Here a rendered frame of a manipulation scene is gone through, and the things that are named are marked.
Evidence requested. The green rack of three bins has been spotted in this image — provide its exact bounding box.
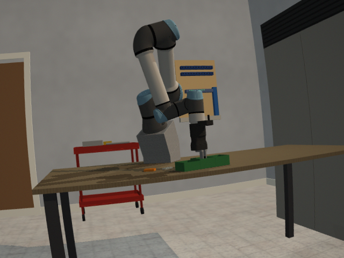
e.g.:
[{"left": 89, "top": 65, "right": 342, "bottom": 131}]
[{"left": 175, "top": 154, "right": 230, "bottom": 172}]

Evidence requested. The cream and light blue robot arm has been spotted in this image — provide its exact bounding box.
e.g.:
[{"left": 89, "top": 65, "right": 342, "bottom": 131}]
[{"left": 133, "top": 19, "right": 204, "bottom": 134}]

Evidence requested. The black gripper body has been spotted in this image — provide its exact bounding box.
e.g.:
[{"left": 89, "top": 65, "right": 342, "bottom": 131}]
[{"left": 189, "top": 113, "right": 213, "bottom": 151}]

